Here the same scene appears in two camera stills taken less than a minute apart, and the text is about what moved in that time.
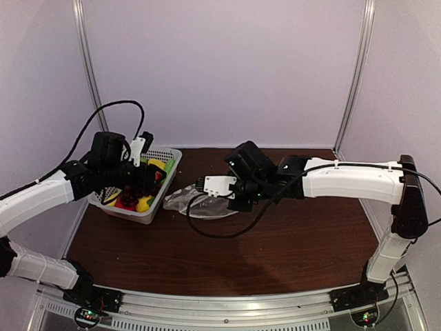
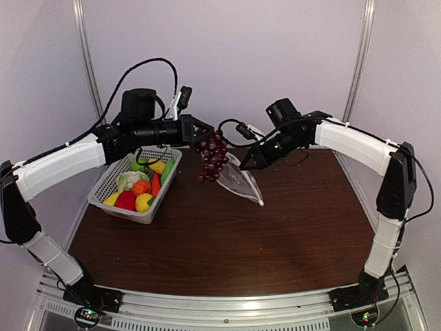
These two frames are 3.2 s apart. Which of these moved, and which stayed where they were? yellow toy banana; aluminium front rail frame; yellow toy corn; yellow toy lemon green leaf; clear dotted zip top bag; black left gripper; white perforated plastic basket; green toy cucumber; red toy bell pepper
Moved: red toy bell pepper; black left gripper; clear dotted zip top bag
Stayed: yellow toy banana; aluminium front rail frame; yellow toy corn; yellow toy lemon green leaf; white perforated plastic basket; green toy cucumber
